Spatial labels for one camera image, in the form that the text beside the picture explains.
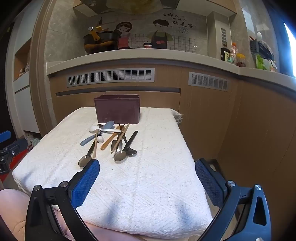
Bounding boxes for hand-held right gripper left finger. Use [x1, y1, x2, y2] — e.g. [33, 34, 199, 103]
[25, 159, 100, 241]

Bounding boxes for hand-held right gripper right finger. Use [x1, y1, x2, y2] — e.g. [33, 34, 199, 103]
[195, 158, 272, 241]

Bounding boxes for black-handled metal spoon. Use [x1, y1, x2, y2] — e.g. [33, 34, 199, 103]
[113, 131, 138, 162]
[122, 137, 137, 156]
[78, 137, 97, 168]

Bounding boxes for light wooden chopstick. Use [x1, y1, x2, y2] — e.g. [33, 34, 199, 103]
[92, 133, 98, 159]
[111, 123, 130, 154]

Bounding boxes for brown wooden-handled spoon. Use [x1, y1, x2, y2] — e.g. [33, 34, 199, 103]
[100, 125, 122, 151]

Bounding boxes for blue-grey plastic spoon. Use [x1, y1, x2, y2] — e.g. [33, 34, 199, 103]
[80, 120, 115, 146]

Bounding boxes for maroon plastic utensil container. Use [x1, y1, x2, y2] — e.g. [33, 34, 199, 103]
[94, 94, 141, 125]

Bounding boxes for white shelf cabinet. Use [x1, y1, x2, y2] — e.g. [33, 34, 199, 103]
[4, 5, 43, 139]

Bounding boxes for white textured table cloth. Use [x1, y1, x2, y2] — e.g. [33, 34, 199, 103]
[12, 107, 213, 237]

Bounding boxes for person's pink clothing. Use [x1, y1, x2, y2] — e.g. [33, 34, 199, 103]
[0, 188, 148, 241]

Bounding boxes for short grey vent grille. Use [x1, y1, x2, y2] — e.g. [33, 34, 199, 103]
[188, 72, 228, 91]

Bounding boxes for long grey vent grille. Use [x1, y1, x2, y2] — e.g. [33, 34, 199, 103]
[67, 68, 155, 88]

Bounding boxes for yellow-lidded jar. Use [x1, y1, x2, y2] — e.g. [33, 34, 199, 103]
[236, 53, 246, 68]

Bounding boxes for black packet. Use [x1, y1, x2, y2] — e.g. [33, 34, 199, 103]
[220, 47, 230, 62]

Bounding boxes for green and white packets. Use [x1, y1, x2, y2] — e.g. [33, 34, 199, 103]
[255, 54, 278, 71]

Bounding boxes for beige kitchen counter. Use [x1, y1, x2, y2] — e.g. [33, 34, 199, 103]
[46, 48, 296, 92]

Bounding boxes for blue storage rack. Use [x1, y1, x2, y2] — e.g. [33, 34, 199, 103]
[249, 39, 275, 61]

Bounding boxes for black wok with yellow handle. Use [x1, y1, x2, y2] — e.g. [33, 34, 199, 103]
[83, 26, 117, 55]

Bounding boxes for cartoon wall poster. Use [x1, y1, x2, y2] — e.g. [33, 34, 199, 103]
[114, 11, 195, 50]

